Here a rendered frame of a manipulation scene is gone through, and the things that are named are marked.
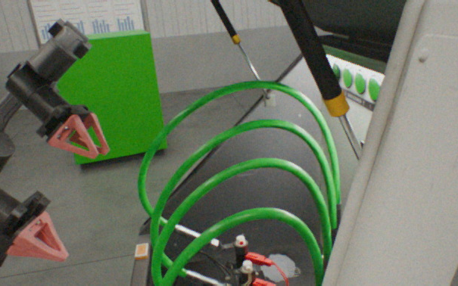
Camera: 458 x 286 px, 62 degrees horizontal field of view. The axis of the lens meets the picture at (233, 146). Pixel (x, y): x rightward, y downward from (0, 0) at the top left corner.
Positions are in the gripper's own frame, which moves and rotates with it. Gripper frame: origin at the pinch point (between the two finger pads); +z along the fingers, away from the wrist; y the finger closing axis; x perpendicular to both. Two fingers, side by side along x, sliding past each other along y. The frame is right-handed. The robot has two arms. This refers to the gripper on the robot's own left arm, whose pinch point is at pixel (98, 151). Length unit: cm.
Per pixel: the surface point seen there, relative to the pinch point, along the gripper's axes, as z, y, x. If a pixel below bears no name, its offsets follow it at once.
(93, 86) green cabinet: -111, 297, 73
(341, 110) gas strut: 21, -33, -31
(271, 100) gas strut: 17.9, 32.5, -29.0
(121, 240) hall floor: 12, 189, 113
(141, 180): 9.5, -1.8, -2.0
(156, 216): 15.8, -8.3, -1.7
